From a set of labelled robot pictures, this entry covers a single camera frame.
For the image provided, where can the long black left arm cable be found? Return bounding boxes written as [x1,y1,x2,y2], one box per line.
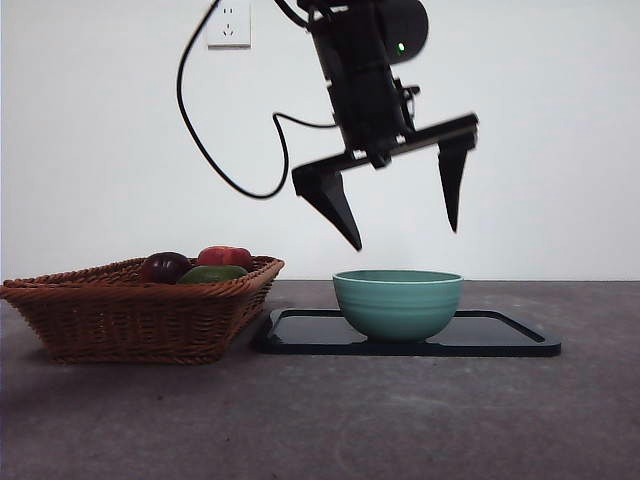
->
[177,0,344,199]

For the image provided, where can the dark purple round fruit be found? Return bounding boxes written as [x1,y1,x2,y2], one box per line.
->
[140,251,193,285]

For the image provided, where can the teal ribbed bowl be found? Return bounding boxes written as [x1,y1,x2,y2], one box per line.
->
[332,269,465,344]

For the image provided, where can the dark rectangular tray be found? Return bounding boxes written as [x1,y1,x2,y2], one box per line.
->
[251,308,562,357]

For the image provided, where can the white wall socket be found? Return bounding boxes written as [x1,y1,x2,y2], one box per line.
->
[207,0,252,50]

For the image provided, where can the green oval fruit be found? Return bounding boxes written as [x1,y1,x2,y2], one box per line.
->
[177,264,250,285]

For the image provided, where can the brown wicker basket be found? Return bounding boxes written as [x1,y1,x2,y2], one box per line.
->
[0,255,286,365]

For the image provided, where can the red apple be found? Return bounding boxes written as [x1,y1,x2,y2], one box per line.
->
[197,245,255,271]

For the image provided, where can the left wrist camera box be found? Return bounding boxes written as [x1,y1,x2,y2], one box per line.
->
[394,79,421,131]

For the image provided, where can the short black left arm cable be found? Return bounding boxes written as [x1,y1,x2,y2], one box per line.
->
[273,0,314,29]

